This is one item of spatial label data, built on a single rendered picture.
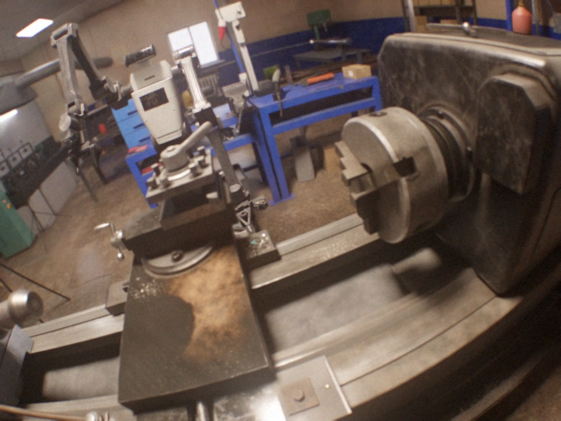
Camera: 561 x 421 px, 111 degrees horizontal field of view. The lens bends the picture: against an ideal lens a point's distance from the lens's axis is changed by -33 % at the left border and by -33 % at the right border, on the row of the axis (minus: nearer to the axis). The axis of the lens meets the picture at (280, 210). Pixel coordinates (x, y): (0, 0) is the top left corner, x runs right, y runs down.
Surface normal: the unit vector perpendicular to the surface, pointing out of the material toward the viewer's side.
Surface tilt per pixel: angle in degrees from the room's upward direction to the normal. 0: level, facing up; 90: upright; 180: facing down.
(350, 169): 24
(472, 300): 0
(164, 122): 90
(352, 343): 48
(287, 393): 0
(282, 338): 14
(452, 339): 0
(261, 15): 90
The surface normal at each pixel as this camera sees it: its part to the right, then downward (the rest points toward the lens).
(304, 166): 0.07, 0.56
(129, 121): 0.27, 0.51
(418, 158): 0.07, -0.09
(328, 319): -0.41, -0.73
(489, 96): -0.93, 0.34
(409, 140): -0.03, -0.37
